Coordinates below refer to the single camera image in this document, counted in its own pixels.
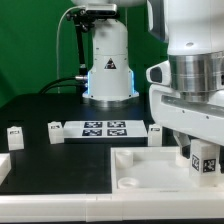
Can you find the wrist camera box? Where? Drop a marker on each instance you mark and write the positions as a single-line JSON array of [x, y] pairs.
[[159, 74]]

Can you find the white left obstacle wall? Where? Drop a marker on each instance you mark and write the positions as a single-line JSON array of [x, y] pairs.
[[5, 166]]

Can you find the white obstacle wall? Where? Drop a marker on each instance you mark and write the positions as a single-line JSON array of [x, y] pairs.
[[5, 166], [112, 207]]

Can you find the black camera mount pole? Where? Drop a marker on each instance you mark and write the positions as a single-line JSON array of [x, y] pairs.
[[83, 21]]

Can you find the white base tag plate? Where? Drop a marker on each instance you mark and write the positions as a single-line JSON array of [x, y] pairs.
[[105, 129]]

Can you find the white square tabletop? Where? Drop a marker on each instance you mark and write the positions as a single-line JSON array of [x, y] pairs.
[[161, 169]]

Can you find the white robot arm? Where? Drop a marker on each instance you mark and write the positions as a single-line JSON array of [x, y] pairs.
[[186, 91]]

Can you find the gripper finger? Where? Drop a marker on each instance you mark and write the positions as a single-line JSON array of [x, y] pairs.
[[183, 142]]

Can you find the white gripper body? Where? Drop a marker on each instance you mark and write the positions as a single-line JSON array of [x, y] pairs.
[[201, 120]]

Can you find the white front obstacle wall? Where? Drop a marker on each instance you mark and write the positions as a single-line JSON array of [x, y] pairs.
[[112, 207]]

